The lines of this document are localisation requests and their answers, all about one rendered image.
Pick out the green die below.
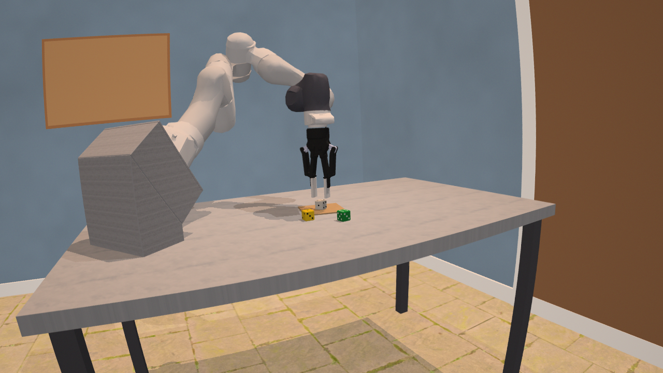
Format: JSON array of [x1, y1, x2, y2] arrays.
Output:
[[337, 209, 351, 222]]

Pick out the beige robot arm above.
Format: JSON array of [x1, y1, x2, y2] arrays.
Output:
[[163, 33, 335, 167]]

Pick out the yellow die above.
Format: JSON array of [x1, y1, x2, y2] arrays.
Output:
[[301, 209, 314, 221]]

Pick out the tan square mat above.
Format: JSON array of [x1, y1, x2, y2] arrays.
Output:
[[298, 203, 344, 215]]

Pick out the white die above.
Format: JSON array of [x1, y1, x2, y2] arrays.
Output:
[[315, 199, 327, 210]]

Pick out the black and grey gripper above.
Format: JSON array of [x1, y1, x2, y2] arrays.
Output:
[[300, 127, 338, 198]]

